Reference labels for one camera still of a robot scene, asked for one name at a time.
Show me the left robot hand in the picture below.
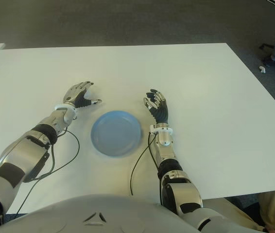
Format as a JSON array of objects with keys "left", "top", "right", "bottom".
[{"left": 63, "top": 82, "right": 103, "bottom": 109}]

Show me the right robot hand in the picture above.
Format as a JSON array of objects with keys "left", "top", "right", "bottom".
[{"left": 142, "top": 89, "right": 170, "bottom": 125}]

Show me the blue plate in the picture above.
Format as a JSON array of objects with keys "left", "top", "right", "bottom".
[{"left": 90, "top": 110, "right": 143, "bottom": 156}]

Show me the grey robot torso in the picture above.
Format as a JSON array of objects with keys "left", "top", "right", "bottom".
[{"left": 5, "top": 193, "right": 203, "bottom": 233}]

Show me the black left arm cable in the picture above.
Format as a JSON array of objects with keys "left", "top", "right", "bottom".
[{"left": 16, "top": 116, "right": 80, "bottom": 216}]

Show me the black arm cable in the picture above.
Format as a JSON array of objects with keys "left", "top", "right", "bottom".
[
  {"left": 129, "top": 132, "right": 164, "bottom": 204},
  {"left": 16, "top": 116, "right": 80, "bottom": 216}
]

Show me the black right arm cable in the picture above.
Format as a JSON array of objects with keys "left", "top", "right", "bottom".
[{"left": 129, "top": 132, "right": 164, "bottom": 204}]

